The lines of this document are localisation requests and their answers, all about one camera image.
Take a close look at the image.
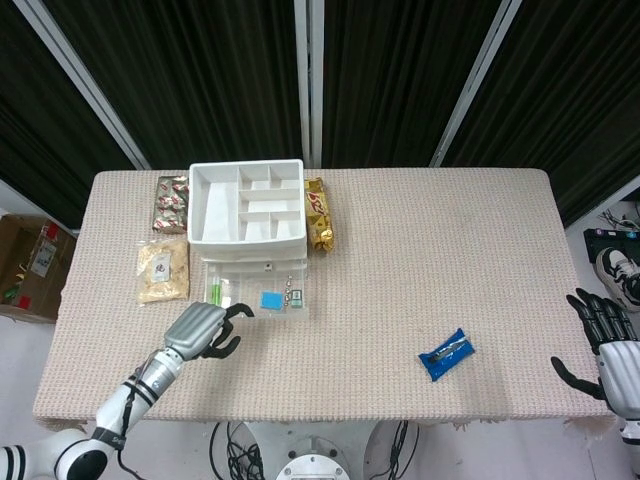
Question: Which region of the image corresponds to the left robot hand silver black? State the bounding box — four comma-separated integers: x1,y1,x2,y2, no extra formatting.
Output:
163,301,255,362

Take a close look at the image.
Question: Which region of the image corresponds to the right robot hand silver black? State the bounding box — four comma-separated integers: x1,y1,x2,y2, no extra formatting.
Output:
551,288,640,416

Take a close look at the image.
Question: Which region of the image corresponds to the transparent plastic drawer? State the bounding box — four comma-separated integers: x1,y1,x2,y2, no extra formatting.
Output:
201,256,311,322

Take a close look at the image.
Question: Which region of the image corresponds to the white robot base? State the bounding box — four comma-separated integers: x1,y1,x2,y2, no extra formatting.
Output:
239,421,381,480

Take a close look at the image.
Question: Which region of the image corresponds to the white plastic drawer organizer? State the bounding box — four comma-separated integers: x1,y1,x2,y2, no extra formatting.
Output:
187,158,307,261

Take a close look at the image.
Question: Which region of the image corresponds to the beige snack bag with label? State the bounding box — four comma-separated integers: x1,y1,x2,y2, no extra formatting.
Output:
135,238,192,305

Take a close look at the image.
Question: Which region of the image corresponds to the white black sneaker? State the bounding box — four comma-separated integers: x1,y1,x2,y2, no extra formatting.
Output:
594,247,640,314

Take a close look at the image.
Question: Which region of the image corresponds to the red silver candy packet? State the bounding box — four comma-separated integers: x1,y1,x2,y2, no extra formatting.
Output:
151,174,191,235

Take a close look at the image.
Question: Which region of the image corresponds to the black electronic device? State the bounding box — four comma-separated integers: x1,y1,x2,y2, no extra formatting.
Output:
583,227,640,261

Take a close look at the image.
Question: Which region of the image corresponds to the beige woven tablecloth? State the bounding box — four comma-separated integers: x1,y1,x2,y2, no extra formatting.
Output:
30,168,619,436

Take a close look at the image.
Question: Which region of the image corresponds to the gold snack packet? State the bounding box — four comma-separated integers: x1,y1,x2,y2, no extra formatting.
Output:
304,178,336,255

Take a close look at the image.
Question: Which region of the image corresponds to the brown cardboard box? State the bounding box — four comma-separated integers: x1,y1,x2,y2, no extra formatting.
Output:
0,214,77,324

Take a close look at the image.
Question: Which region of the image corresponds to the blue snack packet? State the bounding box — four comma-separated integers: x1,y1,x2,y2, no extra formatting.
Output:
417,327,475,383

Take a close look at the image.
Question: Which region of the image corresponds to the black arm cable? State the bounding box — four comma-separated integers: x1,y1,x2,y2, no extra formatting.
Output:
115,362,151,480

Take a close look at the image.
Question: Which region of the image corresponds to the black cable bundle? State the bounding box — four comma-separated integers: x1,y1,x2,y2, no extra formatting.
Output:
209,422,266,480
369,422,421,480

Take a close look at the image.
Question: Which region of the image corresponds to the white frame post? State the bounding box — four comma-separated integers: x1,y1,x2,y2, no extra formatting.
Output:
293,0,325,169
12,0,151,170
429,0,524,169

